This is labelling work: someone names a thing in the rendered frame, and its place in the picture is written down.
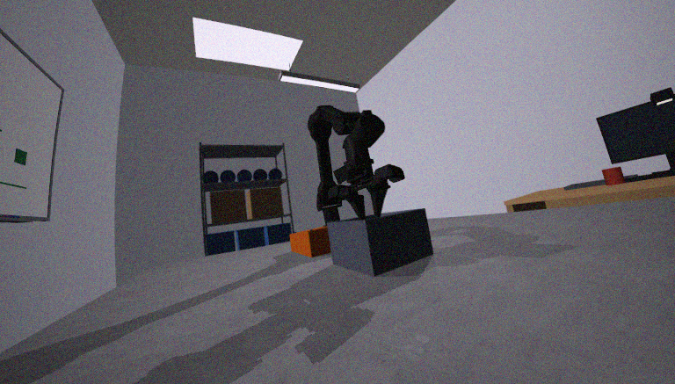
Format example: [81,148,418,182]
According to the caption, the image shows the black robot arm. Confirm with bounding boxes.
[308,105,385,227]

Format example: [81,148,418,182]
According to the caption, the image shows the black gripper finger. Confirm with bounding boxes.
[367,183,391,218]
[340,193,366,221]

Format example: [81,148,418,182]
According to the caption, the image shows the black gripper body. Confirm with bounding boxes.
[328,152,405,200]

